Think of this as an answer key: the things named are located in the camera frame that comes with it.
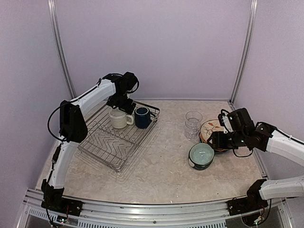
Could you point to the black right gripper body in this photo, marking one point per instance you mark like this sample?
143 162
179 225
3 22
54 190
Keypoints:
226 144

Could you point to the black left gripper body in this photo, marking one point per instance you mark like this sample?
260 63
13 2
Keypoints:
120 100

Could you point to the cream bird pattern plate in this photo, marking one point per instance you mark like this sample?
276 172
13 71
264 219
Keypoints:
210 126

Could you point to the white ceramic mug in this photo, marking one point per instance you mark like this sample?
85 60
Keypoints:
120 119

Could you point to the dark blue mug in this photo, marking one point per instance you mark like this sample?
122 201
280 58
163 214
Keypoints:
142 117

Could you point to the clear glass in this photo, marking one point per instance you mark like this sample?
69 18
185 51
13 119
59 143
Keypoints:
191 133
193 120

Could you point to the navy white bowl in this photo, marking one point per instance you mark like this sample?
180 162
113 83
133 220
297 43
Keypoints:
200 165

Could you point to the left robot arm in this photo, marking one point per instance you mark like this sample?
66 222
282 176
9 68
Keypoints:
113 88

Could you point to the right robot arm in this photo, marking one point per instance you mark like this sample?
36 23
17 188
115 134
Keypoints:
241 131

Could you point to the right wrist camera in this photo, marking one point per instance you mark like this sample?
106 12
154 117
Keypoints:
224 120

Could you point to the wire dish rack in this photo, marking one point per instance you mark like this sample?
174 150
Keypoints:
114 147

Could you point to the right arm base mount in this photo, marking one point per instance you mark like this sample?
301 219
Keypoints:
251 202

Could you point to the left aluminium frame post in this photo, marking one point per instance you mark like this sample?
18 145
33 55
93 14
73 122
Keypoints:
59 46

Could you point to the aluminium frame post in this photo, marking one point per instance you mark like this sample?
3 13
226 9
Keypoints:
59 46
245 50

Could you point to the aluminium front rail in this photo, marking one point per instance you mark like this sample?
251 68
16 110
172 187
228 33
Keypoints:
102 214

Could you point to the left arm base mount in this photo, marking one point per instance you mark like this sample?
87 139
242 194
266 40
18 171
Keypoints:
53 200

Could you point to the right aluminium frame post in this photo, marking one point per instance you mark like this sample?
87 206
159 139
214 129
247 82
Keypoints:
245 50

